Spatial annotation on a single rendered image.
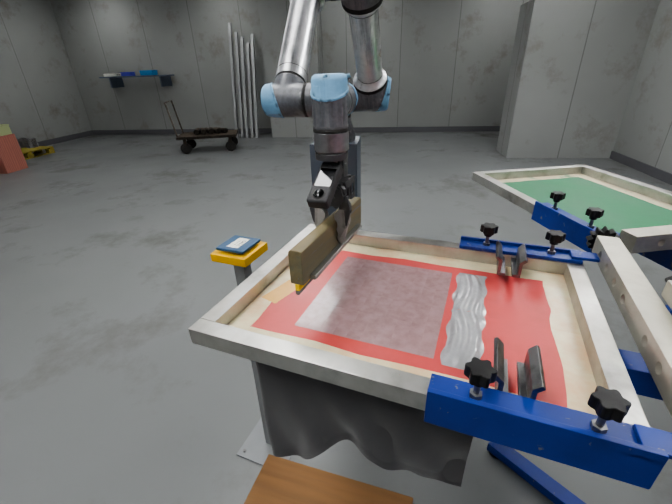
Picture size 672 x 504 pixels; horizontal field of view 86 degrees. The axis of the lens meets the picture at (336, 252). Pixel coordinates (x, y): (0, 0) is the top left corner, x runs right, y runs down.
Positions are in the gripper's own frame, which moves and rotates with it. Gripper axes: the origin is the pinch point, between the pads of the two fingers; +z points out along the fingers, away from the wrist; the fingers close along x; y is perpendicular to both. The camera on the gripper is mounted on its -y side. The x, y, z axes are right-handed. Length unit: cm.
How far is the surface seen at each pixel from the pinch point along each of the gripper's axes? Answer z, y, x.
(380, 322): 13.6, -9.8, -15.2
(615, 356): 10, -9, -58
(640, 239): 6, 37, -72
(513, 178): 14, 117, -45
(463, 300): 12.9, 3.6, -31.5
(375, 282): 13.7, 5.7, -9.6
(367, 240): 11.8, 25.4, -1.2
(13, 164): 99, 300, 725
